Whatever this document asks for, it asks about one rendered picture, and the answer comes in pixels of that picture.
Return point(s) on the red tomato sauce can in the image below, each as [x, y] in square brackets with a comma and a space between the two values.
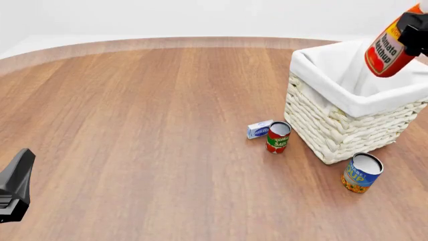
[277, 143]

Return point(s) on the blue alphabet soup can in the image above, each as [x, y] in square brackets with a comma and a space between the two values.
[359, 178]

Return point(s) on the small blue white box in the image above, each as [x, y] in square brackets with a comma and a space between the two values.
[257, 131]

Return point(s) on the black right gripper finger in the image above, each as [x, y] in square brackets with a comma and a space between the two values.
[416, 18]
[416, 40]

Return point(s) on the white cloth basket liner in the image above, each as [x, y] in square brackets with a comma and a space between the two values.
[321, 72]

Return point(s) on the white wicker basket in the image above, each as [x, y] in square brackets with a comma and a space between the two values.
[334, 136]

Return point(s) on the red tomato ketchup bottle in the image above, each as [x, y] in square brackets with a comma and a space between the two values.
[384, 55]

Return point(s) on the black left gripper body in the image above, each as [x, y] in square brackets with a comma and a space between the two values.
[11, 209]

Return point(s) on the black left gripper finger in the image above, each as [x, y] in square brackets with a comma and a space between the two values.
[19, 170]

